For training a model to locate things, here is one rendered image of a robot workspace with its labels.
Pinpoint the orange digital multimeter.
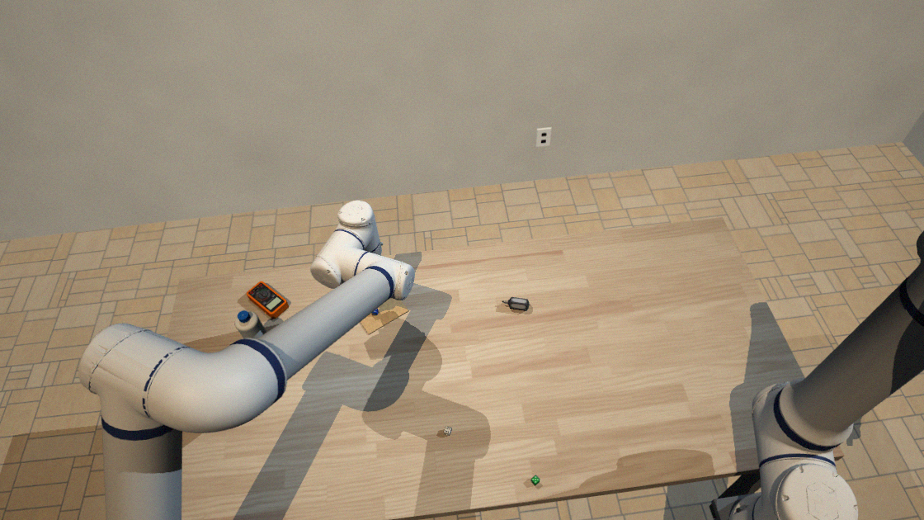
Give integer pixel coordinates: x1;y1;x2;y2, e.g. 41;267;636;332
247;281;289;319

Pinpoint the orange square mat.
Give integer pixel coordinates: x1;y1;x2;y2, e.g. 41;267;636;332
361;298;408;334

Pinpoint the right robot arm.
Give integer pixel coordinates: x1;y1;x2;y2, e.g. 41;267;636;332
729;231;924;520

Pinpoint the grey plastic bottle with blue cap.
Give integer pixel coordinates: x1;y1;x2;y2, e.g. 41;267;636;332
235;310;266;338

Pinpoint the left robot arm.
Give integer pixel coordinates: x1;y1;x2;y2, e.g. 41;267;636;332
78;201;415;520

